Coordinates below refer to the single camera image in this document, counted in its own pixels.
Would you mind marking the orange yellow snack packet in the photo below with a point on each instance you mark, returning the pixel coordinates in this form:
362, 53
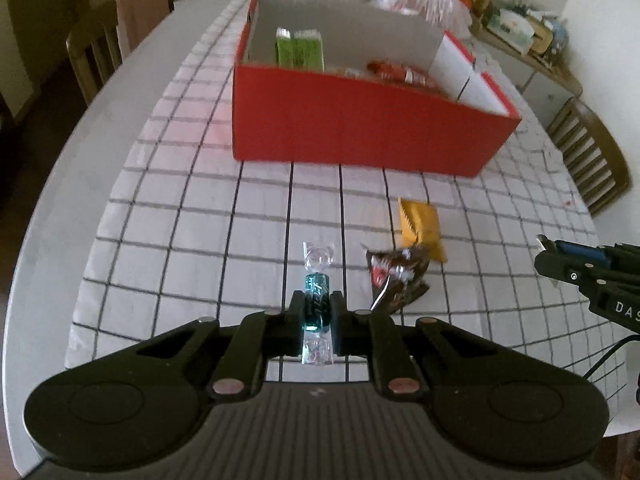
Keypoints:
422, 230

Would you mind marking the yellow box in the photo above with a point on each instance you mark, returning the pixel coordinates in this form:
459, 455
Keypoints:
545, 40

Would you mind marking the green snack packet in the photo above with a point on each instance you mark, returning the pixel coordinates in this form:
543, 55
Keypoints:
285, 47
310, 52

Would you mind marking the red snack packet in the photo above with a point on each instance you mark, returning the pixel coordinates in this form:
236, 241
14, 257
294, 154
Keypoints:
400, 72

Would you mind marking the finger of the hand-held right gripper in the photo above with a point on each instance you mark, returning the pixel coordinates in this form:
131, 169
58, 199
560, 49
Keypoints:
565, 270
582, 252

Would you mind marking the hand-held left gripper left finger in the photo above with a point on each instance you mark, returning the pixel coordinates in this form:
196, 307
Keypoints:
297, 322

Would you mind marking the plastic bag with snacks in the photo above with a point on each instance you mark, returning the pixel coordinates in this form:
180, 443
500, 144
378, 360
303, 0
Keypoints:
430, 2

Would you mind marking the teal candy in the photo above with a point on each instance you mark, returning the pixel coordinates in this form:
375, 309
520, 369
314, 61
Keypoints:
316, 305

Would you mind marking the brown snack packet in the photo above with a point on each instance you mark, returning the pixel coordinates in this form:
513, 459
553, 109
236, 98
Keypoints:
397, 277

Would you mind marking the white sideboard cabinet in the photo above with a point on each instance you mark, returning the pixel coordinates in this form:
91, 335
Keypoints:
540, 80

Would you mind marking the white green pack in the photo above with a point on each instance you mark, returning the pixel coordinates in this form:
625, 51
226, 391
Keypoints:
512, 27

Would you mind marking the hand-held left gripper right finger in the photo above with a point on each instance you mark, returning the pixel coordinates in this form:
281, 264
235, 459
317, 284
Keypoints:
337, 322

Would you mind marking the red cardboard box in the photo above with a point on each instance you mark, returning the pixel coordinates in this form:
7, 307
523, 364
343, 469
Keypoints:
360, 125

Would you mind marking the wooden chair with pink cloth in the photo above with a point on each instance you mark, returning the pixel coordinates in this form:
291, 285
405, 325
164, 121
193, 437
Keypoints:
145, 10

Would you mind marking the white checked tablecloth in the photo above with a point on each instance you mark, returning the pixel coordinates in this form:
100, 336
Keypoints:
200, 240

